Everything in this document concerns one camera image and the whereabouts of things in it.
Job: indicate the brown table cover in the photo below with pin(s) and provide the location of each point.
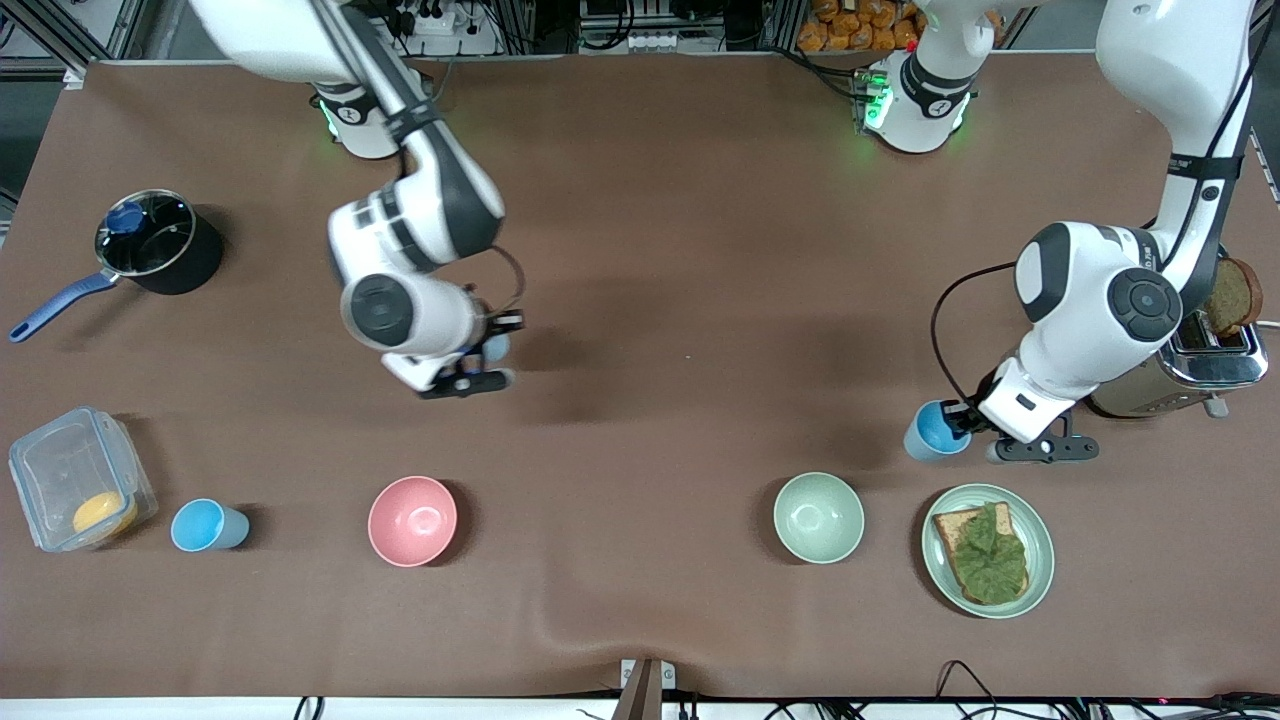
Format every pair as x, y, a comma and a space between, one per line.
700, 250

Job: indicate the metal table clamp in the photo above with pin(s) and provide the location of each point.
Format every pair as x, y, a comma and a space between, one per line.
645, 685

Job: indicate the green lettuce leaf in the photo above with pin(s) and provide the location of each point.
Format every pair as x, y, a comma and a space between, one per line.
992, 565

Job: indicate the dark brown bread slice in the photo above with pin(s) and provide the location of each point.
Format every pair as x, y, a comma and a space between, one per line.
1235, 295

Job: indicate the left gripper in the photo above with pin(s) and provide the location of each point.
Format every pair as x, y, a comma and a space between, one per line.
973, 412

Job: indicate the pale green bowl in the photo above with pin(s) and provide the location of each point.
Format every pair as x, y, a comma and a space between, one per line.
818, 518

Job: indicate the orange round food piece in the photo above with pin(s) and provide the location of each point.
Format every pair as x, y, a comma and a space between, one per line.
104, 513

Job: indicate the small white power strip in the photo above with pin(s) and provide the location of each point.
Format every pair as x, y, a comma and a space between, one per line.
652, 42

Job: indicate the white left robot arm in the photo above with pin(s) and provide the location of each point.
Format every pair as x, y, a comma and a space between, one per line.
1100, 290

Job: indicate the pale green plate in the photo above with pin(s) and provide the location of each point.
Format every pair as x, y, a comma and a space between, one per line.
1040, 550

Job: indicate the blue plastic cup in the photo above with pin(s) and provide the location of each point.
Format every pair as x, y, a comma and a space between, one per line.
205, 525
497, 349
930, 435

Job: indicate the toast slice on plate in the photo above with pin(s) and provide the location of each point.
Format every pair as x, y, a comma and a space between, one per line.
950, 528

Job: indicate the glass lid with blue knob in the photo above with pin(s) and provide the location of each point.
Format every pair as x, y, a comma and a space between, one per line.
150, 235

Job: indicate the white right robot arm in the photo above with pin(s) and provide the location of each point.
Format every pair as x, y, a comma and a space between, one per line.
440, 200

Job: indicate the clear plastic food container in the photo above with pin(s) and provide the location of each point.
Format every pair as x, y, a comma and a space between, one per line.
60, 470

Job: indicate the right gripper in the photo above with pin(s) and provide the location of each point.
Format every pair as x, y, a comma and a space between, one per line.
489, 333

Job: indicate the pink bowl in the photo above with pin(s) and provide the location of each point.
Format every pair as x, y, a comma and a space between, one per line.
412, 521

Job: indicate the bag of orange snacks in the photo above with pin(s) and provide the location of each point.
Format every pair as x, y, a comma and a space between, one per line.
860, 25

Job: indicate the white power strip with plugs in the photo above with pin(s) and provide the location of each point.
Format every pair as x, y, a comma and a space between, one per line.
432, 18

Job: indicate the cream and chrome toaster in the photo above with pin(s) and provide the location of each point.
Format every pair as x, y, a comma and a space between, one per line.
1220, 368

